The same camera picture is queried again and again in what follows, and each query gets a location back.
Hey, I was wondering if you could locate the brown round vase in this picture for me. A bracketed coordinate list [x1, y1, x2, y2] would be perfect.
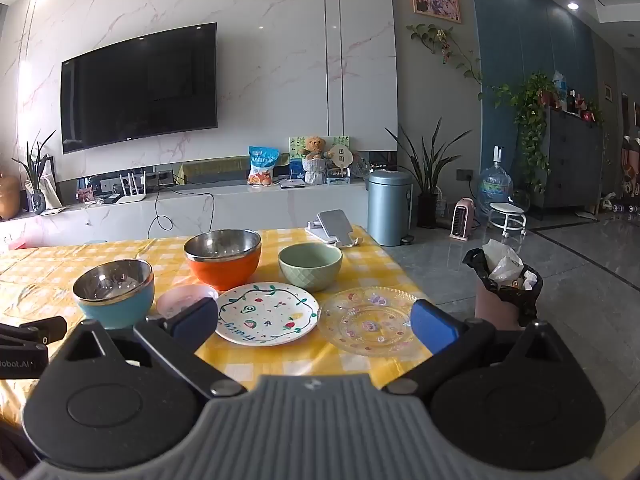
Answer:
[0, 174, 21, 221]

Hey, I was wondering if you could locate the pale green ceramic bowl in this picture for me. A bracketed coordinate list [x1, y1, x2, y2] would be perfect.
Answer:
[278, 243, 344, 292]

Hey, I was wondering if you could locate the grey sideboard cabinet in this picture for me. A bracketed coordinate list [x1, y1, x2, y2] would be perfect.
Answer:
[530, 107, 603, 211]

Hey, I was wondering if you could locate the white rolling stool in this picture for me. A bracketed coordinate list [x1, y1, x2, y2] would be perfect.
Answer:
[487, 201, 527, 239]

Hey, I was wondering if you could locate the trailing pothos plant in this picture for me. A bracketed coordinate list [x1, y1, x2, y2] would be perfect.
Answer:
[492, 72, 557, 193]

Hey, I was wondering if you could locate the light blue steel-lined bowl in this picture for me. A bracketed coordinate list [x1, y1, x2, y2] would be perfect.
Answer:
[73, 259, 156, 330]

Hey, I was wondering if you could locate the small pink heater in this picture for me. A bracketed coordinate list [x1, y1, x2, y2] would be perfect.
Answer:
[450, 198, 477, 239]

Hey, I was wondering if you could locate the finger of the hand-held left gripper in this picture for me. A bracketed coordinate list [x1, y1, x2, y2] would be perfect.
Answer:
[0, 316, 68, 347]

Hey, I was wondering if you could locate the white phone stand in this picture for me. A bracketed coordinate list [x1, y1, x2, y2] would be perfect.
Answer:
[305, 209, 362, 249]

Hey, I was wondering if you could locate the blue snack bag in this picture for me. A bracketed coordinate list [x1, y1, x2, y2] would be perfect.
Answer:
[247, 146, 281, 187]

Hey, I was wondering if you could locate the blue-grey pedal bin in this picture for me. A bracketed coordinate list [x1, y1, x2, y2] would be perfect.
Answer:
[367, 170, 415, 247]

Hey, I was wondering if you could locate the marble television console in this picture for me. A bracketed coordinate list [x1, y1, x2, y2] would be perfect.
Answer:
[0, 180, 369, 252]

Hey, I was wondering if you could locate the white plate with vine print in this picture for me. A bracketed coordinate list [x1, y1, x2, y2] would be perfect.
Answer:
[215, 282, 321, 347]

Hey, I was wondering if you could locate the wooden framed picture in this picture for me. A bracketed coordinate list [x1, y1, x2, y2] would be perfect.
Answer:
[411, 0, 462, 23]

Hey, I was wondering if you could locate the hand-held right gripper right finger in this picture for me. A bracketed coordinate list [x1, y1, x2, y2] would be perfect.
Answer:
[382, 299, 576, 401]

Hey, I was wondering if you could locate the black power cable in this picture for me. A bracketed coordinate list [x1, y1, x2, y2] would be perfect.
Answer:
[147, 187, 174, 241]

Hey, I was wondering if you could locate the wall-hung vine plant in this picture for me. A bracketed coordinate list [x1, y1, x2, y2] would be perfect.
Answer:
[406, 22, 485, 101]

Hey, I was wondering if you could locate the orange steel-lined bowl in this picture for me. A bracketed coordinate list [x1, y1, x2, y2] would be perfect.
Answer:
[183, 229, 262, 286]

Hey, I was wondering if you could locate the small white patterned plate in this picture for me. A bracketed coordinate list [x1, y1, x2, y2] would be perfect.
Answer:
[156, 284, 220, 321]

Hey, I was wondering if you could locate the potted plant in dark vase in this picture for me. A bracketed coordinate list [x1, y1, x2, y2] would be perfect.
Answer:
[12, 130, 57, 216]

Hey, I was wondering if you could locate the white wifi router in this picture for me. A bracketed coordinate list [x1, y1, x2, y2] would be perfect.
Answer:
[116, 172, 147, 204]

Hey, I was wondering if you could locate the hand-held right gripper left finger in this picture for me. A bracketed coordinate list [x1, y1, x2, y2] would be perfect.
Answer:
[47, 297, 249, 401]

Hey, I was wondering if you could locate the blue water jug with pump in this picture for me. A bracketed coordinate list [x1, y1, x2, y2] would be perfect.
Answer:
[479, 146, 514, 218]

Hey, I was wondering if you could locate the yellow checkered tablecloth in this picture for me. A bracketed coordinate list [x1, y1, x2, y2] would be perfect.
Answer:
[0, 225, 437, 428]

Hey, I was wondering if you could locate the green painted card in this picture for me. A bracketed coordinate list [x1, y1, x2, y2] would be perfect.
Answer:
[288, 135, 351, 181]

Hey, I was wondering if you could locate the round paper fan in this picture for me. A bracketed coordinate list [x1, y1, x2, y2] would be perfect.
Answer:
[330, 146, 357, 169]

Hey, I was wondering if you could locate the pink waste bin black bag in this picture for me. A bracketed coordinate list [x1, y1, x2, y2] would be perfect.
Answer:
[462, 239, 543, 332]

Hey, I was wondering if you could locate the brown teddy bear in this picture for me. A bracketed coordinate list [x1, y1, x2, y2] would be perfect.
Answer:
[301, 135, 332, 161]

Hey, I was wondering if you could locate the tall-leaf potted plant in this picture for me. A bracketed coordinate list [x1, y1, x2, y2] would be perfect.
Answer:
[385, 117, 473, 229]

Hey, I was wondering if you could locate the clear glass printed plate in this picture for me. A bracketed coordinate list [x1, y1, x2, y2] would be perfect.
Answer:
[318, 287, 432, 358]

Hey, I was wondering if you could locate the black flat-screen television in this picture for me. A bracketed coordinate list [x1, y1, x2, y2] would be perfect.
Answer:
[61, 22, 218, 155]

